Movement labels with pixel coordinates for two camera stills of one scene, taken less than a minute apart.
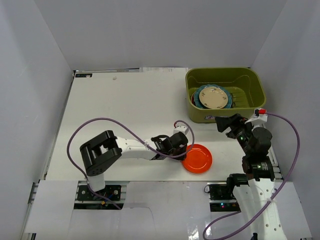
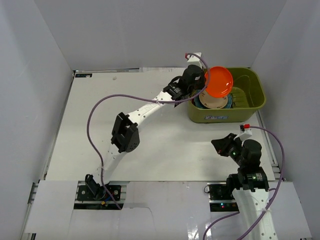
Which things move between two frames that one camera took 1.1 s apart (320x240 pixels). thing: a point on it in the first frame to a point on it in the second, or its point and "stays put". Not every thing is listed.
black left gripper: x=180 y=155 to x=198 y=81
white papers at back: x=164 y=69 stays put
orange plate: x=198 y=159 to x=220 y=81
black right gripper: x=236 y=119 to x=222 y=145
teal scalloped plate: x=196 y=97 stays put
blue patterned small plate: x=198 y=91 stays put
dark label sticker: x=83 y=75 stays put
